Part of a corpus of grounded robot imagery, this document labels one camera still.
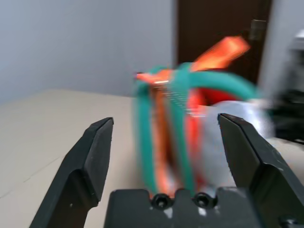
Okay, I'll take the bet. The grey white plush toy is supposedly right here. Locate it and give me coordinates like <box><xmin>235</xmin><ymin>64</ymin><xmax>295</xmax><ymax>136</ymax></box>
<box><xmin>200</xmin><ymin>99</ymin><xmax>275</xmax><ymax>190</ymax></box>

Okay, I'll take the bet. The dark brown door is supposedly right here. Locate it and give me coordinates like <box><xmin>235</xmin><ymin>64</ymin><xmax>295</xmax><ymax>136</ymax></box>
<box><xmin>177</xmin><ymin>0</ymin><xmax>273</xmax><ymax>84</ymax></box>

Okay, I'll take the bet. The metal door hinge plate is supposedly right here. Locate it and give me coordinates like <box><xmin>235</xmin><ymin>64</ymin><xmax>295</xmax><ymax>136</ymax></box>
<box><xmin>250</xmin><ymin>19</ymin><xmax>267</xmax><ymax>41</ymax></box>

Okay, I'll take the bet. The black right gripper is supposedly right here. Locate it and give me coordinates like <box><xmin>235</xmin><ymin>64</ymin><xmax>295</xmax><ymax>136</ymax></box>
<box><xmin>268</xmin><ymin>88</ymin><xmax>304</xmax><ymax>143</ymax></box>

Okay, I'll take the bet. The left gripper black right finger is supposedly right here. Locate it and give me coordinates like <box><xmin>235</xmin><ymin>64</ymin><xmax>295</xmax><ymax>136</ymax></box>
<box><xmin>218</xmin><ymin>113</ymin><xmax>304</xmax><ymax>228</ymax></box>

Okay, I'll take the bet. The teal and orange backpack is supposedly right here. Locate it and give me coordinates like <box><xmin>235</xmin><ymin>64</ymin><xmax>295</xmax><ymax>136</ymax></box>
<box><xmin>132</xmin><ymin>35</ymin><xmax>269</xmax><ymax>196</ymax></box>

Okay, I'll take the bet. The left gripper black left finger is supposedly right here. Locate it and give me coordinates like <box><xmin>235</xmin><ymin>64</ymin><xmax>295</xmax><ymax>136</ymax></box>
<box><xmin>29</xmin><ymin>117</ymin><xmax>114</xmax><ymax>228</ymax></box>

